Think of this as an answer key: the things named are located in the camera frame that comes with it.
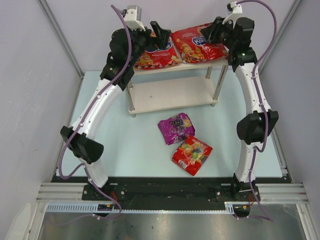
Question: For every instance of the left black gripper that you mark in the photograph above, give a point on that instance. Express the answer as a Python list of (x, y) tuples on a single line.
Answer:
[(149, 35)]

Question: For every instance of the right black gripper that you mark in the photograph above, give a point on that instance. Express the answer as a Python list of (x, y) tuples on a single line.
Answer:
[(216, 33)]

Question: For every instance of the red Konfety candy bag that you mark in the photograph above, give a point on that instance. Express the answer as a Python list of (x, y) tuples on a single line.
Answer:
[(159, 59), (193, 47)]

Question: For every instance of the purple grape gummy bag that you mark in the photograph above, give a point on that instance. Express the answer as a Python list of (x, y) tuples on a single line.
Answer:
[(176, 128)]

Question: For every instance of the red assorted gummy bag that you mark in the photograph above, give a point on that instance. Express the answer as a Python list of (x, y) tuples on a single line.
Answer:
[(191, 155)]

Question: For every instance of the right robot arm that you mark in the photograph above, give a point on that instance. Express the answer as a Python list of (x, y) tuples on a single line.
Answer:
[(254, 129)]

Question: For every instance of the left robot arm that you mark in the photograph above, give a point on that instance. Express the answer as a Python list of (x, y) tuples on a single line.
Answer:
[(126, 47)]

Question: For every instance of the white two-tier wooden shelf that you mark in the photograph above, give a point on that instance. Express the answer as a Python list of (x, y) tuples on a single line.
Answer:
[(175, 93)]

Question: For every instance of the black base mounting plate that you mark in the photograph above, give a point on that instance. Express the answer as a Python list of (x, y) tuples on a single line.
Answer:
[(173, 193)]

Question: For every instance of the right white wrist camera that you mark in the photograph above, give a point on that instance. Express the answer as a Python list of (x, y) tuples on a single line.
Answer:
[(235, 12)]

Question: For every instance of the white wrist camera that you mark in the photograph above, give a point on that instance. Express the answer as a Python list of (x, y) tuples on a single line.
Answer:
[(235, 12), (132, 17)]

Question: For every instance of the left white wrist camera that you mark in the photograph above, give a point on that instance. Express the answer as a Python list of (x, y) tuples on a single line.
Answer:
[(132, 17)]

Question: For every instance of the aluminium frame rail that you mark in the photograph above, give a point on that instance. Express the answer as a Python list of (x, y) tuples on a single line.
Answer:
[(60, 193)]

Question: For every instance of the white slotted cable duct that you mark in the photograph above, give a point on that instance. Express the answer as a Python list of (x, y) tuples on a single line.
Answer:
[(79, 208)]

